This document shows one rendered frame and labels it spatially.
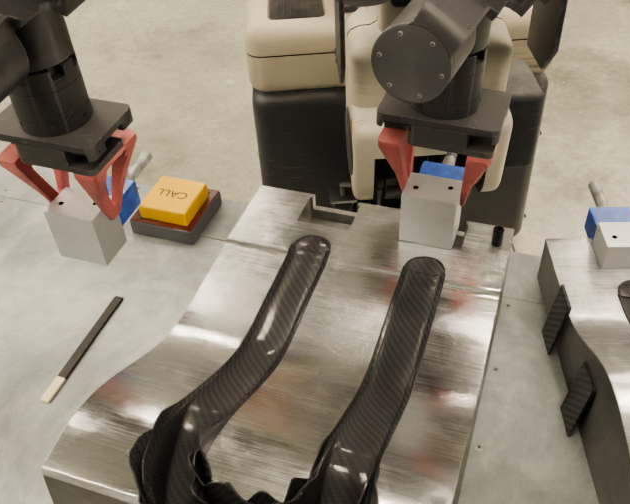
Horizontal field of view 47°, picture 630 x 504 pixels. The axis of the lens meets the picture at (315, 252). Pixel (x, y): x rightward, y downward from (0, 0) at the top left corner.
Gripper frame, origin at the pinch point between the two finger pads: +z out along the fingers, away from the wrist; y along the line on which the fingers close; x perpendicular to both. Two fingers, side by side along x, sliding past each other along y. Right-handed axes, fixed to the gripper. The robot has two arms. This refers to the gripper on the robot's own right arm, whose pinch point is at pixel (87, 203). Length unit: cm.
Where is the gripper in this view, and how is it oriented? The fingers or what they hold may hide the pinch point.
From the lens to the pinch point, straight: 68.1
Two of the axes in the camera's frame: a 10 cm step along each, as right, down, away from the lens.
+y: 9.4, 1.9, -2.7
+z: 0.5, 7.2, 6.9
